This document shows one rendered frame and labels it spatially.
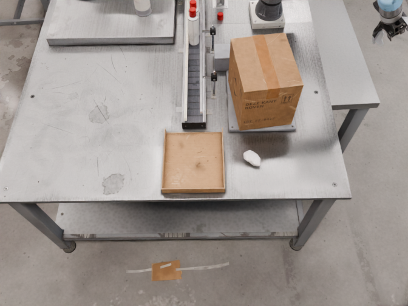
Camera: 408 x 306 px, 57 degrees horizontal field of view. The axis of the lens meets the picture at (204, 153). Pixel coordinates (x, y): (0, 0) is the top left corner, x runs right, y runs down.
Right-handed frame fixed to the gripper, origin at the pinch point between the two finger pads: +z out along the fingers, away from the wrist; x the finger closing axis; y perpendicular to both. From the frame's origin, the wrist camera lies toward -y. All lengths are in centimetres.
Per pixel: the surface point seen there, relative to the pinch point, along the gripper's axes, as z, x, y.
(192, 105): -22, -85, -14
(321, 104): 11.2, -38.8, 8.0
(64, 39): -36, -128, -82
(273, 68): -26, -46, -4
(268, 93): -29, -52, 5
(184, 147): -26, -96, 3
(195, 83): -16, -81, -26
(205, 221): 24, -126, 27
